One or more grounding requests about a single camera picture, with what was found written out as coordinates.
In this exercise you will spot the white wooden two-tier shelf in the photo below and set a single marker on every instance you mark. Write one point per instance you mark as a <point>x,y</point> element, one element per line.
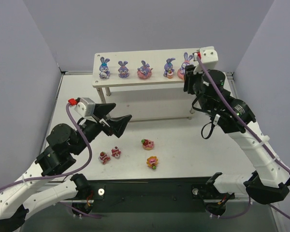
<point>155,98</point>

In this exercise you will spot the purple bunny sitting toy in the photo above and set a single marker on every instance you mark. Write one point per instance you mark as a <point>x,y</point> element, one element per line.
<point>123,70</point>

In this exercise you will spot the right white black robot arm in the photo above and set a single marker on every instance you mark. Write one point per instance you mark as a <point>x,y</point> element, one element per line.
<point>270,181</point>

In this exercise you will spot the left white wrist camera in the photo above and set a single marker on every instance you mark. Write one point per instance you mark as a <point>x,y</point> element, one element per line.
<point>83,106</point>

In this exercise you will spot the pink strawberry cake toy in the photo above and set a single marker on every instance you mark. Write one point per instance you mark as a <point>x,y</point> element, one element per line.
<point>103,158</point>

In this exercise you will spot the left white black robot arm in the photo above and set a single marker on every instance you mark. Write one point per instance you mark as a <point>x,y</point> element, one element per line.
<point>55,174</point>

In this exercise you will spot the pink bear strawberry donut toy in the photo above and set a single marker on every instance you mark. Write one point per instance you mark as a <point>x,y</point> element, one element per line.
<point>147,144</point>

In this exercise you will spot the small purple bunny with strawberry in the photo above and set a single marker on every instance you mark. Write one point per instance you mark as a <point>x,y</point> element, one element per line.
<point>168,68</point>

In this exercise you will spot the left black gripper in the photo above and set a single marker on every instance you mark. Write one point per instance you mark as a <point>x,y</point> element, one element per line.
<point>101,123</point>

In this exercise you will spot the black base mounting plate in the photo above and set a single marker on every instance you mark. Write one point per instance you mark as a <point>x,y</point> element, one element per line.
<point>166,195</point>

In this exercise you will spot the pink bear sunflower toy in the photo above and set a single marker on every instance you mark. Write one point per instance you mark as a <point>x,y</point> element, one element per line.
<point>152,162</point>

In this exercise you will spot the pink bear cake toy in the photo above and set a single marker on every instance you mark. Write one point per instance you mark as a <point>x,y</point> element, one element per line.
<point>116,152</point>

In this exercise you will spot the purple bunny blue bow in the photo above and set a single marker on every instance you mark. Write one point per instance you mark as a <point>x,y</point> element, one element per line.
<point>104,72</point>

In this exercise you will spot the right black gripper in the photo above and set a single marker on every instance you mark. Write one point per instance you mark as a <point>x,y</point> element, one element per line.
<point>192,80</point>

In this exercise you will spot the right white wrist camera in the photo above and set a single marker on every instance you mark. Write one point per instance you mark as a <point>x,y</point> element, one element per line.
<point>208,56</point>

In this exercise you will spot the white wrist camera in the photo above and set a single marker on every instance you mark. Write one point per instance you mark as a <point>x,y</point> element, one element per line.
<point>208,56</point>
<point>83,106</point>

